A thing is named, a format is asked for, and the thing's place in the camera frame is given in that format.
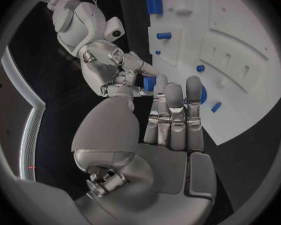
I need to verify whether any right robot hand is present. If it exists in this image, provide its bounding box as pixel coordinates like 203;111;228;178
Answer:
80;40;160;99

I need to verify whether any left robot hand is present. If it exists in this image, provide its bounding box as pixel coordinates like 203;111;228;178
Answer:
71;74;218;225

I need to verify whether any white task board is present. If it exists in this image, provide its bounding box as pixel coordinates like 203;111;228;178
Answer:
144;0;281;147

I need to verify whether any blue short cylinder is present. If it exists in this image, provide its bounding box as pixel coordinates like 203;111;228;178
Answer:
156;32;172;40

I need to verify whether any large blue block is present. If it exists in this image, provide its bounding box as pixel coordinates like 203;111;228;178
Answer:
145;0;165;15

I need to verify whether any blue gear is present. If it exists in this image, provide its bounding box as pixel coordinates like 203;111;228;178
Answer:
182;86;208;106

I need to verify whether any small blue block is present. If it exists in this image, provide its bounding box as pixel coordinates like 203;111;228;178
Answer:
210;101;223;114

